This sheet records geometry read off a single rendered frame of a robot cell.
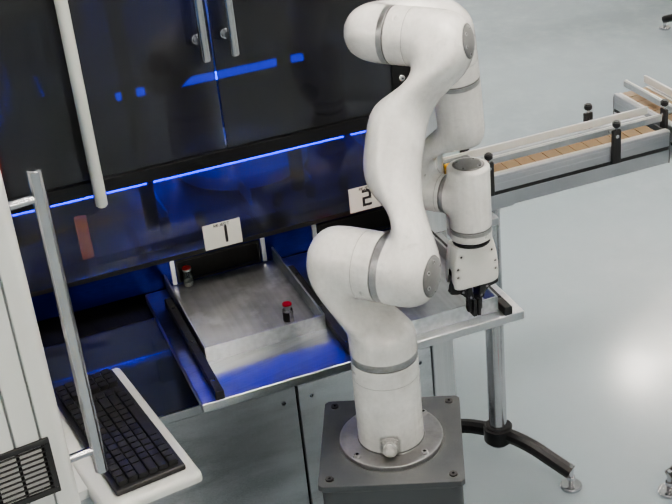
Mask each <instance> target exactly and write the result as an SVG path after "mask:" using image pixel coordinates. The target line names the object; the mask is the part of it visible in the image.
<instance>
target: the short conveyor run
mask: <svg viewBox="0 0 672 504"><path fill-rule="evenodd" d="M584 109H585V110H586V111H587V112H586V113H583V122H581V123H577V124H573V125H569V126H565V127H561V128H557V129H553V130H549V131H545V132H541V133H537V134H533V135H529V136H525V137H521V138H517V139H513V140H509V141H505V142H501V143H497V144H493V145H489V146H485V147H481V148H477V149H474V150H470V151H469V149H466V150H460V153H458V154H454V155H450V156H446V157H443V160H447V159H451V158H455V157H459V156H463V155H469V156H470V157H476V158H481V159H484V160H485V161H487V162H488V163H489V165H490V180H491V209H492V210H493V209H496V208H500V207H504V206H508V205H511V204H515V203H519V202H523V201H526V200H530V199H534V198H538V197H541V196H545V195H549V194H553V193H556V192H560V191H564V190H568V189H571V188H575V187H579V186H583V185H586V184H590V183H594V182H598V181H601V180H605V179H609V178H613V177H616V176H620V175H624V174H628V173H631V172H635V171H639V170H643V169H646V168H650V167H654V166H658V165H661V164H665V163H670V146H671V133H670V130H668V129H666V128H664V129H663V128H661V127H659V126H658V125H656V124H654V123H657V122H661V121H662V115H661V114H657V115H653V116H649V117H645V116H644V115H645V114H648V107H647V106H645V107H641V108H637V109H633V110H629V111H625V112H621V113H617V114H613V115H609V116H605V117H601V118H597V119H593V112H592V111H590V110H591V109H592V104H591V103H586V104H584ZM641 115H642V116H641ZM637 116H638V117H637ZM633 117H634V118H633ZM629 118H630V119H629ZM625 119H626V120H625ZM621 120H622V121H621ZM609 123H610V124H609ZM605 124H606V125H605ZM601 125H602V126H601ZM597 126H598V127H597ZM593 127H594V128H593ZM581 130H582V131H581ZM577 131H578V132H577ZM573 132H574V133H573ZM569 133H570V134H569ZM542 140H543V141H542ZM538 141H539V142H538ZM534 142H535V143H534ZM530 143H531V144H530ZM526 144H527V145H526ZM522 145H523V146H522ZM518 146H519V147H518ZM514 147H515V148H514ZM510 148H511V149H510ZM506 149H507V150H506ZM502 150H503V151H502ZM498 151H499V152H498ZM494 152H495V153H494ZM482 155H483V156H482ZM478 156H479V157H478Z"/></svg>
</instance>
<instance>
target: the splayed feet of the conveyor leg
mask: <svg viewBox="0 0 672 504"><path fill-rule="evenodd" d="M461 428H462V433H472V434H479V435H484V441H485V442H486V443H487V444H488V445H490V446H492V447H498V448H499V447H505V446H507V445H509V444H511V445H514V446H516V447H518V448H520V449H522V450H524V451H526V452H527V453H529V454H531V455H532V456H534V457H536V458H537V459H538V460H540V461H541V462H543V463H544V464H546V465H547V466H549V467H550V468H552V469H553V470H555V471H556V472H558V473H559V474H561V475H562V476H564V477H565V479H563V480H562V481H561V482H560V488H561V490H563V491H564V492H566V493H570V494H573V493H577V492H579V491H580V490H581V489H582V483H581V481H580V480H578V479H576V478H575V475H574V468H575V465H573V464H572V463H570V462H569V461H567V460H566V459H564V458H563V457H561V456H560V455H558V454H557V453H555V452H554V451H552V450H551V449H549V448H548V447H546V446H545V445H543V444H542V443H540V442H538V441H537V440H535V439H533V438H531V437H529V436H528V435H525V434H523V433H521V432H519V431H517V430H514V429H512V423H511V422H510V421H509V420H507V426H506V427H505V428H503V429H500V430H496V429H492V428H491V427H490V426H489V420H487V421H482V420H475V419H461Z"/></svg>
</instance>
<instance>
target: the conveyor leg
mask: <svg viewBox="0 0 672 504"><path fill-rule="evenodd" d="M512 205H514V204H511V205H508V206H512ZM508 206H504V207H500V208H496V209H493V210H492V212H493V213H494V214H495V215H496V216H497V217H498V218H499V225H495V226H492V237H493V240H494V243H495V247H496V252H497V259H498V282H497V283H495V284H496V285H497V286H498V287H499V288H501V289H502V261H501V231H500V209H501V208H505V207H508ZM485 344H486V369H487V393H488V417H489V426H490V427H491V428H492V429H496V430H500V429H503V428H505V427H506V426H507V413H506V382H505V352H504V325H500V326H497V327H493V328H490V329H487V330H485Z"/></svg>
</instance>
